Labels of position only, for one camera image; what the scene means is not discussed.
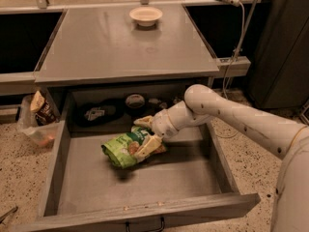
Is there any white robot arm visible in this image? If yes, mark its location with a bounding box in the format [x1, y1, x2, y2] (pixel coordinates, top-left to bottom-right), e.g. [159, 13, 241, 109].
[134, 84, 309, 232]

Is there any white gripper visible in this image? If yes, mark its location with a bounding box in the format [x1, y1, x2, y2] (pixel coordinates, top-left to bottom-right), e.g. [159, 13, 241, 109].
[133, 101, 187, 162]

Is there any brown snack bag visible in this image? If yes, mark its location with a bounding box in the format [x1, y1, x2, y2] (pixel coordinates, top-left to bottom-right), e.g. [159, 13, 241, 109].
[30, 91, 57, 125]

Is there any green rice chip bag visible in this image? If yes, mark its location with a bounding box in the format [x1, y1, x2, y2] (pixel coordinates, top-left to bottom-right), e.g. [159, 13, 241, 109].
[101, 126, 167, 169]

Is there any white bowl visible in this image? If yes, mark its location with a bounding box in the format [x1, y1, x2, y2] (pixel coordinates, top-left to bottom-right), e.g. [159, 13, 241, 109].
[129, 7, 163, 27]

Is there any grey open drawer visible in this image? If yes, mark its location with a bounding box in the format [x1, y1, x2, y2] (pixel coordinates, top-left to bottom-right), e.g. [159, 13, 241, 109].
[13, 81, 260, 232]

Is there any black round tape roll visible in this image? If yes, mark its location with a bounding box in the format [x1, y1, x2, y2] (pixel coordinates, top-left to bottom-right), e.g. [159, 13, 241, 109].
[125, 94, 146, 116]

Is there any black drawer handle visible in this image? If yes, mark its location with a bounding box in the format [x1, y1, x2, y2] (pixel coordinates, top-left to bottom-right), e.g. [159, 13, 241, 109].
[126, 217, 165, 232]

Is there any grey counter cabinet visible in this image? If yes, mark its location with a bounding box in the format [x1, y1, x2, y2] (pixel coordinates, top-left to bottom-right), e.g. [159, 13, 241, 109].
[34, 3, 220, 121]

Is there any clear plastic bin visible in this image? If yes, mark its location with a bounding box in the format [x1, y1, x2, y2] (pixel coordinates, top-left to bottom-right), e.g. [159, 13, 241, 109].
[16, 95, 58, 147]

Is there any metal pole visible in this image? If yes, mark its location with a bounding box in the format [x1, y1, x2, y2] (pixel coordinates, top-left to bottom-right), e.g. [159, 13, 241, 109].
[232, 0, 258, 62]

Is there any dark grey side cabinet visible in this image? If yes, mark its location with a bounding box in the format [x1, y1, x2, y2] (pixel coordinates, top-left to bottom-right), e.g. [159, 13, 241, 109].
[247, 0, 309, 109]

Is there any black pouch with label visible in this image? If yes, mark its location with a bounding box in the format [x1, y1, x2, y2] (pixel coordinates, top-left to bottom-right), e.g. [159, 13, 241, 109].
[73, 99, 126, 128]

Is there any metal tool tip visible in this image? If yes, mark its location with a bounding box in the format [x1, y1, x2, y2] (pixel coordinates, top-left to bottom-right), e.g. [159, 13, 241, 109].
[0, 206, 18, 224]

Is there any crumpled white wrapper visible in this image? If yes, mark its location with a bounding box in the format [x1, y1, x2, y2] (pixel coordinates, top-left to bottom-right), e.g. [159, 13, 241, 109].
[159, 102, 168, 109]

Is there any white cable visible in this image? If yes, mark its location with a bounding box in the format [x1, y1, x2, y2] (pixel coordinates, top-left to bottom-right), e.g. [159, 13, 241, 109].
[215, 1, 246, 139]

